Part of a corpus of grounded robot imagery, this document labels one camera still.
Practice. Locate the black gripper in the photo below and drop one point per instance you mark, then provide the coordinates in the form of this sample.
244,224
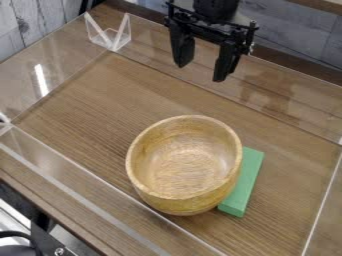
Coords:
215,21

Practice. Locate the green rectangular block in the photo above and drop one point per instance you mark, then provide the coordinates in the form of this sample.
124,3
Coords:
235,204

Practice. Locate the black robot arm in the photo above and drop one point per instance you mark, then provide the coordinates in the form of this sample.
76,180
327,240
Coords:
215,22

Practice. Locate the wooden bowl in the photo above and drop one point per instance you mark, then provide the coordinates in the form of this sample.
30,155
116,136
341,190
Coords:
184,164

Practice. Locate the clear acrylic corner bracket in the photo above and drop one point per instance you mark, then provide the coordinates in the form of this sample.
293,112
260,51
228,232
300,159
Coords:
109,38

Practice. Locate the black metal mount bracket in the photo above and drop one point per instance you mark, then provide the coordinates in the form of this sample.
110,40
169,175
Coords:
50,245

